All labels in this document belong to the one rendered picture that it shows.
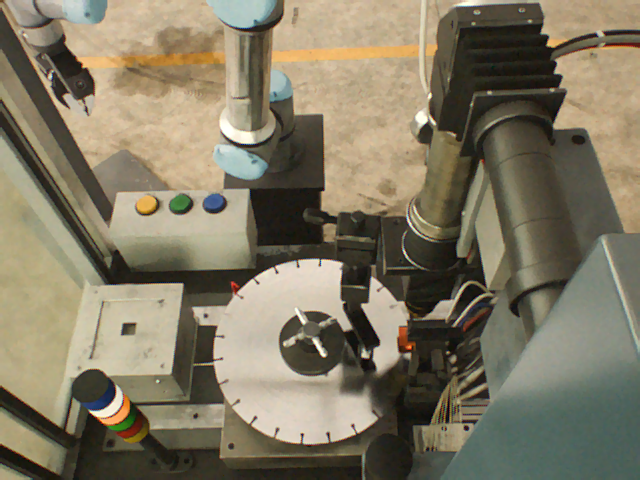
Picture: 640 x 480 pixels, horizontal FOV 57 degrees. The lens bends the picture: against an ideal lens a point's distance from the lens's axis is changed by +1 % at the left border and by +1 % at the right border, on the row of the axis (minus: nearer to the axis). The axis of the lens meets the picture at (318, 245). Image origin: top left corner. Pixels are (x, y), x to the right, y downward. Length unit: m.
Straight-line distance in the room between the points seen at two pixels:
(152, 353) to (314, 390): 0.31
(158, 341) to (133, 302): 0.10
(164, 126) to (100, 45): 0.68
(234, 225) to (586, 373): 1.04
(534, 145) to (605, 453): 0.23
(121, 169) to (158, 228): 1.37
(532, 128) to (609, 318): 0.25
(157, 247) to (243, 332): 0.34
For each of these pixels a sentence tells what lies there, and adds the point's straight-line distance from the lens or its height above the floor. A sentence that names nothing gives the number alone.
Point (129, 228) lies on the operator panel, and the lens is 1.25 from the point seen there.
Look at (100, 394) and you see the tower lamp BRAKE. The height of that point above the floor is 1.16.
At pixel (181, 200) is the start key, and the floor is 0.91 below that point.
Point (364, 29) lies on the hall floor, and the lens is 3.10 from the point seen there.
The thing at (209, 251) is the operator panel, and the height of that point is 0.82.
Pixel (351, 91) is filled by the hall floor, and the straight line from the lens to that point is 2.76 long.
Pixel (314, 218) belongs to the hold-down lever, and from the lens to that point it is 0.80.
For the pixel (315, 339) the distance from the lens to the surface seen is 0.94.
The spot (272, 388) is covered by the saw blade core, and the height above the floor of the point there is 0.95.
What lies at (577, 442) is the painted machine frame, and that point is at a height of 1.65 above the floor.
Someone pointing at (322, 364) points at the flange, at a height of 0.96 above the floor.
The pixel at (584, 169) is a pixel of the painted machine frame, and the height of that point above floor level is 1.52.
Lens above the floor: 1.86
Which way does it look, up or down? 57 degrees down
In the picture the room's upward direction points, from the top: 4 degrees counter-clockwise
